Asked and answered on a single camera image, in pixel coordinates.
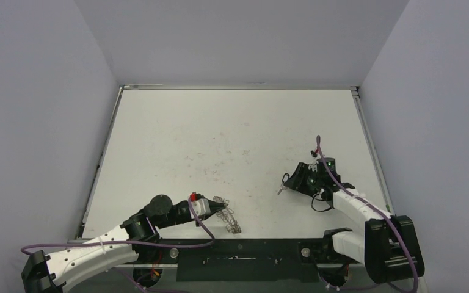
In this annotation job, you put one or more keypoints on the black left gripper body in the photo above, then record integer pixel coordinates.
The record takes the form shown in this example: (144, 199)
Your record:
(178, 218)

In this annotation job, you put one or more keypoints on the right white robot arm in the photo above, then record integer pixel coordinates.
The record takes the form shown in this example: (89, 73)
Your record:
(387, 244)

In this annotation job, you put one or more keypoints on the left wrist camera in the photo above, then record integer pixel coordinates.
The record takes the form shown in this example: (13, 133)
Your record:
(199, 206)

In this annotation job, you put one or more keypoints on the metal disc with keyrings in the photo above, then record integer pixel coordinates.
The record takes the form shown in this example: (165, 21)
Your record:
(227, 216)

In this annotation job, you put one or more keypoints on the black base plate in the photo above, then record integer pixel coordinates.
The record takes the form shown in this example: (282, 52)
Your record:
(241, 260)

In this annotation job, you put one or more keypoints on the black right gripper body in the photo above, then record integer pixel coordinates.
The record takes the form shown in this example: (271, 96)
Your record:
(299, 177)

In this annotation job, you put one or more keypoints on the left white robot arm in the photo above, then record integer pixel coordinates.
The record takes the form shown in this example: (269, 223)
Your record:
(134, 240)

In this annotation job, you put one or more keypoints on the aluminium frame rail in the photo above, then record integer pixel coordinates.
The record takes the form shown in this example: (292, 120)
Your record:
(321, 249)

